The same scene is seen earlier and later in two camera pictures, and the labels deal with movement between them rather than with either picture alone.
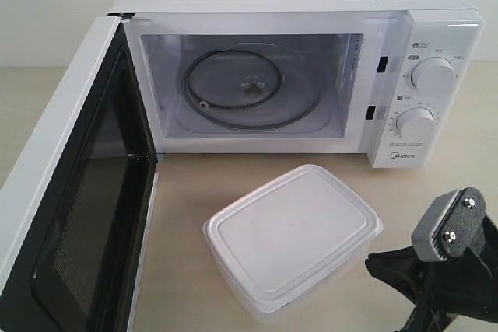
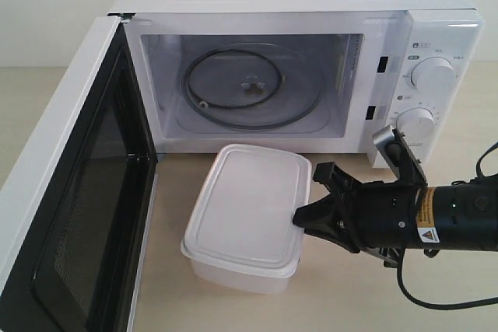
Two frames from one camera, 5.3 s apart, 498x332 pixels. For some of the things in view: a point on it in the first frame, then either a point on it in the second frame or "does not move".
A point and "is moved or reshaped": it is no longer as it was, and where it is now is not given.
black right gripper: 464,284 → 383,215
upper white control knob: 433,74 does not move
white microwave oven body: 307,56 does not move
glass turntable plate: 253,87 does not move
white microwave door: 75,210 does not move
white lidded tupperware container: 292,245 is moved or reshaped
